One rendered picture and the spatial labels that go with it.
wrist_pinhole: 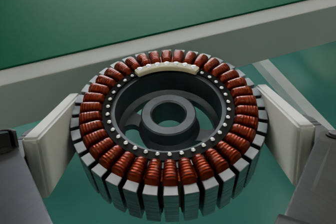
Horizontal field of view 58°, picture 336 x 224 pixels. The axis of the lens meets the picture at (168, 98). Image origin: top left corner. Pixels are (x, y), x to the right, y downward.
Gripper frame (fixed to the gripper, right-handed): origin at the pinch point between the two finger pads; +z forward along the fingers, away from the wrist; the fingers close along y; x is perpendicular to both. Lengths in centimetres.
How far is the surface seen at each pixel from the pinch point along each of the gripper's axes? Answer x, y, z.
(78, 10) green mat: 6.6, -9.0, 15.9
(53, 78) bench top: 1.2, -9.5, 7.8
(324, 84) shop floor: -29, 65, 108
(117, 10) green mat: 6.3, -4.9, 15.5
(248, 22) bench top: 4.7, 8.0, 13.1
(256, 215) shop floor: -55, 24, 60
